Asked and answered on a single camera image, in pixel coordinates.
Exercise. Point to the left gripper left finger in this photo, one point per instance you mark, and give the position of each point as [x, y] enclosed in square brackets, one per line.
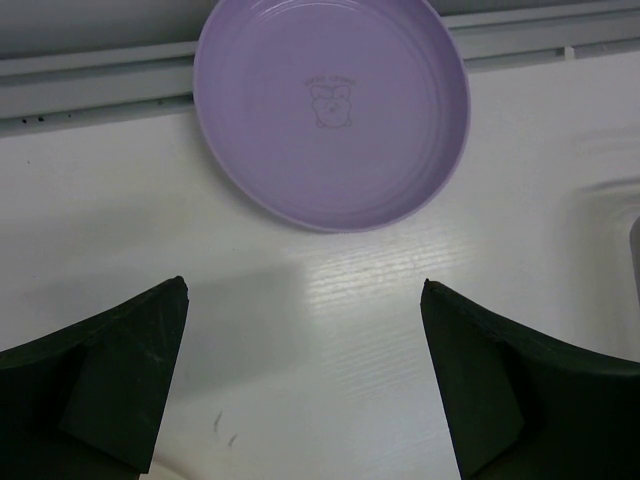
[87, 401]

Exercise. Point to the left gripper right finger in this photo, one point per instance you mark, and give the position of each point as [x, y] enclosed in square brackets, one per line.
[520, 404]

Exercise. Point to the purple plate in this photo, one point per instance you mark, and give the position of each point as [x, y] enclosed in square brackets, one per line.
[339, 116]

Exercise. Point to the clear plastic bin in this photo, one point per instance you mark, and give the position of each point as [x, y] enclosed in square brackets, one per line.
[603, 239]

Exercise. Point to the aluminium table frame rail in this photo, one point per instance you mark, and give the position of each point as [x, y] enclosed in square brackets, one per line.
[66, 91]

